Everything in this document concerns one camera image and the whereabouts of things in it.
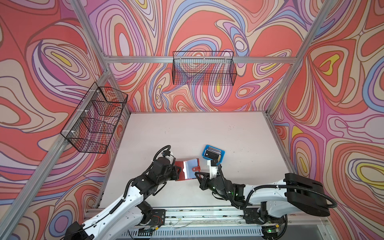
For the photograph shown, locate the red leather card holder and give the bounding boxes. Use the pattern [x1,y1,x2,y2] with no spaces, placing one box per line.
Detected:
[175,158,201,181]

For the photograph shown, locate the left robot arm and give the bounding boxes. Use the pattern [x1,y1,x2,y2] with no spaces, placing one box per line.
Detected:
[62,145,181,240]

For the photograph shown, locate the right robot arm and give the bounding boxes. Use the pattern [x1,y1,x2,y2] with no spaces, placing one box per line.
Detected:
[195,172,338,225]

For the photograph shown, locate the dark credit card stack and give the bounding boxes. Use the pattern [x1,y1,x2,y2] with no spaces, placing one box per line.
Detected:
[204,147,222,161]

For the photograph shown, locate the blue plastic card tray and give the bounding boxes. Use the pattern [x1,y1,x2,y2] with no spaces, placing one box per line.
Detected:
[202,145,226,164]

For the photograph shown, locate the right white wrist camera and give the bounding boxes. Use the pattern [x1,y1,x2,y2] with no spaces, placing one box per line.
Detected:
[208,160,219,180]

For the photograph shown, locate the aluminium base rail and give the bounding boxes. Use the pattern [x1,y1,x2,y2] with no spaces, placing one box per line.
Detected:
[80,203,334,240]

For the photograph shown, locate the black wire basket left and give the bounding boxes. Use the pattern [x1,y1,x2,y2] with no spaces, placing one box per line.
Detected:
[61,83,128,154]

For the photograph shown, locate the black wire basket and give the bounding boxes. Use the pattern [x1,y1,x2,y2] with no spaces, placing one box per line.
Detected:
[61,83,128,154]
[172,51,238,86]

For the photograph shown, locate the black wire basket back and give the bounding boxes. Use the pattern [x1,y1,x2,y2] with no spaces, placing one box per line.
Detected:
[172,51,238,86]

